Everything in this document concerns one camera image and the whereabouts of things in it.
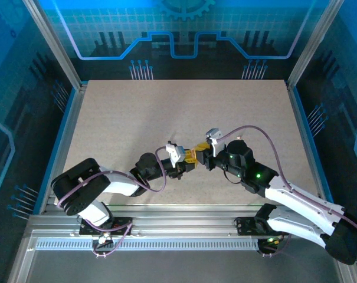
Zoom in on aluminium mounting beam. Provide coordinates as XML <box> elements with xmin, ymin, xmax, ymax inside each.
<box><xmin>27</xmin><ymin>203</ymin><xmax>344</xmax><ymax>239</ymax></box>

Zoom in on small white connector plug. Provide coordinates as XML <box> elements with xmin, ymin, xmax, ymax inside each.
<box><xmin>97</xmin><ymin>232</ymin><xmax>114</xmax><ymax>245</ymax></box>

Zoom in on small board with LEDs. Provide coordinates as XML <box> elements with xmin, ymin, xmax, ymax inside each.
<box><xmin>257</xmin><ymin>235</ymin><xmax>285</xmax><ymax>255</ymax></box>

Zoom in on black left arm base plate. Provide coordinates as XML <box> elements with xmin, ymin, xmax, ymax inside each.
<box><xmin>79</xmin><ymin>216</ymin><xmax>135</xmax><ymax>236</ymax></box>

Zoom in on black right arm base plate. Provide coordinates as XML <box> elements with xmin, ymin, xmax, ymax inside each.
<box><xmin>235</xmin><ymin>216</ymin><xmax>291</xmax><ymax>236</ymax></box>

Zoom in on aluminium table side rail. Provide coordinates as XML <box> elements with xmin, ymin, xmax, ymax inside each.
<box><xmin>33</xmin><ymin>82</ymin><xmax>89</xmax><ymax>215</ymax></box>
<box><xmin>285</xmin><ymin>80</ymin><xmax>335</xmax><ymax>215</ymax></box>

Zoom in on slotted grey cable duct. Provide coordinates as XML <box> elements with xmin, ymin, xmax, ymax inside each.
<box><xmin>35</xmin><ymin>239</ymin><xmax>263</xmax><ymax>252</ymax></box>

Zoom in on aluminium frame post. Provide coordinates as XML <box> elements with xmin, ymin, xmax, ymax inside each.
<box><xmin>6</xmin><ymin>229</ymin><xmax>39</xmax><ymax>283</ymax></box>
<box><xmin>286</xmin><ymin>0</ymin><xmax>346</xmax><ymax>89</ymax></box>
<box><xmin>21</xmin><ymin>0</ymin><xmax>87</xmax><ymax>91</ymax></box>
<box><xmin>334</xmin><ymin>259</ymin><xmax>357</xmax><ymax>283</ymax></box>

